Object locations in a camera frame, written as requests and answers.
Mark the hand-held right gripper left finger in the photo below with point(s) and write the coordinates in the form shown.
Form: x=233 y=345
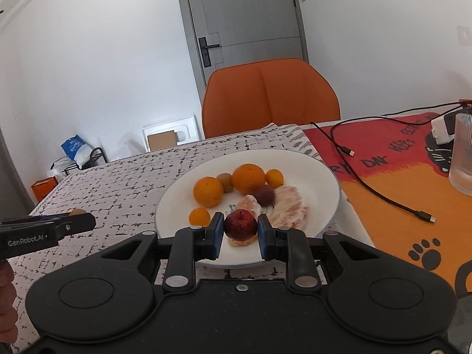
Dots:
x=217 y=234

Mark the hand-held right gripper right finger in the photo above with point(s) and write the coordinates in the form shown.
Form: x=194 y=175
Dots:
x=262 y=236

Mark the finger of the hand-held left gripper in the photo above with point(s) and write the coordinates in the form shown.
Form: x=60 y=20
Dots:
x=79 y=223
x=48 y=216

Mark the small brown fruit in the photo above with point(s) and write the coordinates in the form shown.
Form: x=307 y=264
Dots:
x=77 y=212

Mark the dark red plum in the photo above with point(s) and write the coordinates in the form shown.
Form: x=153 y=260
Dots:
x=239 y=225

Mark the small mandarin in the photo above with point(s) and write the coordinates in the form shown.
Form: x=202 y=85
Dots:
x=199 y=216
x=274 y=178

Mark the small peeled citrus segment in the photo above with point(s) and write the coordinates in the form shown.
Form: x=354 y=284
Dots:
x=246 y=204

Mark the dark brown round fruit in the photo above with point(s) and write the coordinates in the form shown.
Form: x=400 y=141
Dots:
x=264 y=195

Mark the large orange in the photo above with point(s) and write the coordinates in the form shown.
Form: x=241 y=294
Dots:
x=249 y=179
x=208 y=191

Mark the white round plate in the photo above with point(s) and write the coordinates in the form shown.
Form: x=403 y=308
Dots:
x=173 y=210

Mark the brown kiwi fruit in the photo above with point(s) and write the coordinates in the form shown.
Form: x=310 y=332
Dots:
x=224 y=182

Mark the person's left hand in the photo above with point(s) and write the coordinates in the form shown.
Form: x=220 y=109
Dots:
x=5 y=298

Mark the orange box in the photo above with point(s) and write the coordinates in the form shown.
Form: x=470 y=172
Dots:
x=42 y=190

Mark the large peeled citrus segment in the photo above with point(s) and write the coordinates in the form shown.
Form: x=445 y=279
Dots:
x=291 y=206

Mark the white plastic bag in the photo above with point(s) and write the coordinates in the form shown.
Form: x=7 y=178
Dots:
x=59 y=167

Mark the black-patterned beige tablecloth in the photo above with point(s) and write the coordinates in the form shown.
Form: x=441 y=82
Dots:
x=121 y=191

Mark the black metal rack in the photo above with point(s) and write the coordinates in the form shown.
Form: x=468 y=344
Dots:
x=105 y=156

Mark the blue plastic bag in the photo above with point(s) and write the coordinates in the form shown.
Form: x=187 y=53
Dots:
x=72 y=147

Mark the brown cardboard piece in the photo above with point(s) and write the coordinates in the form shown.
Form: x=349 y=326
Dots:
x=162 y=141

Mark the white foam packaging tray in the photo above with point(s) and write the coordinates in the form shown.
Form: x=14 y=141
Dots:
x=188 y=125

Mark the orange chair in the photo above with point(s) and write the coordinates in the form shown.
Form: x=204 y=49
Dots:
x=269 y=96

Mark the orange red cat-print mat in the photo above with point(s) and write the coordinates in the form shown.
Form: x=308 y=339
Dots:
x=398 y=169

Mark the white charger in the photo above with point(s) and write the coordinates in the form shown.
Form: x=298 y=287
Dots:
x=438 y=132

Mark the ribbed clear glass cup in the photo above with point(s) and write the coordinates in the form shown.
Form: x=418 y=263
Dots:
x=462 y=155

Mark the grey door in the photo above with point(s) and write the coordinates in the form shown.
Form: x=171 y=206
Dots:
x=250 y=14

